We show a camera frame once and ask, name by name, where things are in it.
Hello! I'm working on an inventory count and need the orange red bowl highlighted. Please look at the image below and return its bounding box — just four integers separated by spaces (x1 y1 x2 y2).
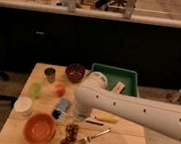
23 113 56 144

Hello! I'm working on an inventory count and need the yellow banana toy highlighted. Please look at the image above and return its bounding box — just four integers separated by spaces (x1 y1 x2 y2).
95 114 119 123

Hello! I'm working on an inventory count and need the green translucent cup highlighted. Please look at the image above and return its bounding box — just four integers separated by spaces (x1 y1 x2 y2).
29 83 42 98

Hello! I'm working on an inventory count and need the green plastic tray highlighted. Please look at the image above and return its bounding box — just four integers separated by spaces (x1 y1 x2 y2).
91 63 138 97

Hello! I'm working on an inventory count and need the blue sponge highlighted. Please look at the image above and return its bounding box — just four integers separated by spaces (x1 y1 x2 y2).
55 99 67 111

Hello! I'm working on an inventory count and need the dark maroon bowl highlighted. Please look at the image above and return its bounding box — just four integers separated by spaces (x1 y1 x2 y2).
65 63 85 83

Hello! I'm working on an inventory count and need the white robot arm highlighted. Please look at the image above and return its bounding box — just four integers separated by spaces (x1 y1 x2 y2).
73 71 181 142

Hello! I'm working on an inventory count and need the wooden block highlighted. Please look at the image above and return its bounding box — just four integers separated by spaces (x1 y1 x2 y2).
112 82 125 94

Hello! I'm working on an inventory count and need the dark metal cup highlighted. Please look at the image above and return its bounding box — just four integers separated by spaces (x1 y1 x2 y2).
44 68 56 83

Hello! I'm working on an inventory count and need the dark grape bunch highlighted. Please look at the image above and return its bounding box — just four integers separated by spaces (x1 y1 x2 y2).
61 123 79 144

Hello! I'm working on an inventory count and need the silver fork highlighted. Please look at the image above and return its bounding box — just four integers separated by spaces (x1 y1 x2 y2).
77 128 111 144

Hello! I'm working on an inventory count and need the red tomato toy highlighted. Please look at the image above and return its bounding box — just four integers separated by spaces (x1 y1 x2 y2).
54 84 66 97

